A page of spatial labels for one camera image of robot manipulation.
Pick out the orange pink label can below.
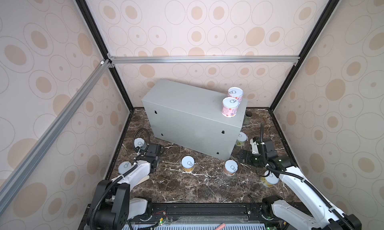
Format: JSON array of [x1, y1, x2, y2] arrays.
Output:
[[118, 162, 132, 175]]

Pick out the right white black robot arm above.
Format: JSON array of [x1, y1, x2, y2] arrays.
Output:
[[238, 137, 362, 230]]

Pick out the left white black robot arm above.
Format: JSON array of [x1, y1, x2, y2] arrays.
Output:
[[87, 144, 164, 230]]

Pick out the teal label can left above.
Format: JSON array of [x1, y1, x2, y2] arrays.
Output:
[[134, 138, 147, 153]]

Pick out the wooden spatula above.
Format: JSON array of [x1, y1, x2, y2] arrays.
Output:
[[141, 176, 150, 182]]

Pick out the yellow can front right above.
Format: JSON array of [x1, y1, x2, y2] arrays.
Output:
[[261, 171, 280, 188]]

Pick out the green label can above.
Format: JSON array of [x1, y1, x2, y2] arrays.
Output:
[[235, 132, 248, 147]]

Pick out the yellow label can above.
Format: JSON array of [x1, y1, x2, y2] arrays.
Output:
[[181, 156, 195, 173]]

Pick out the brown orange label can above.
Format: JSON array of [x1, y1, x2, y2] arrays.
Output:
[[223, 160, 238, 176]]

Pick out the glass jar black lid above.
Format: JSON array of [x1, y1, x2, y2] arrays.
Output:
[[243, 111, 253, 126]]

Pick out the grey metal cabinet box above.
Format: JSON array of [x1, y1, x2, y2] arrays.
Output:
[[142, 79, 247, 161]]

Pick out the pink pen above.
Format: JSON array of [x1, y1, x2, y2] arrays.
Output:
[[215, 224, 226, 230]]

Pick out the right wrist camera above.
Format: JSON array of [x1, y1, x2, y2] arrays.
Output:
[[250, 139, 259, 155]]

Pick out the horizontal aluminium rail back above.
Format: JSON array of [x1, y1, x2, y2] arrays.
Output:
[[111, 55, 300, 64]]

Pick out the diagonal aluminium rail left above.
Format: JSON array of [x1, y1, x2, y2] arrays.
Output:
[[1, 59, 112, 215]]

